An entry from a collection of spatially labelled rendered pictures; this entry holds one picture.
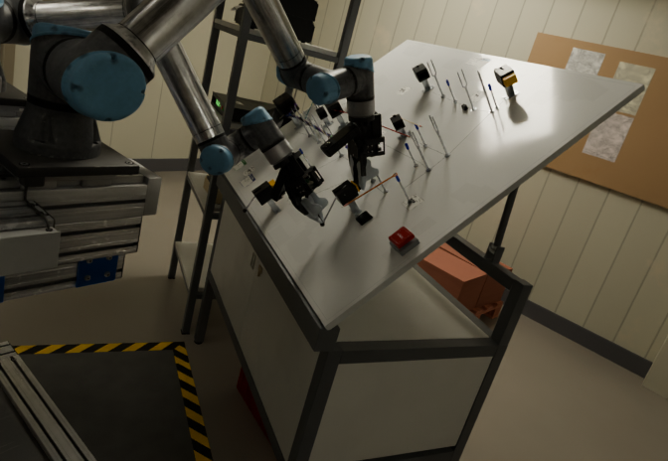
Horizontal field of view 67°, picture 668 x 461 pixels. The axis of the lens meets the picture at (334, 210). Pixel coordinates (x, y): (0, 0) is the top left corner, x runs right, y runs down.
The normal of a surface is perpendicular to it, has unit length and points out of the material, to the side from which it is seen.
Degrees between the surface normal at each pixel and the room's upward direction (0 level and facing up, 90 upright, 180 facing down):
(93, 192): 90
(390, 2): 90
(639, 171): 90
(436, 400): 90
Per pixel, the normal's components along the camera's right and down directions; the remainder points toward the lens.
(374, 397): 0.40, 0.38
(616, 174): -0.62, 0.08
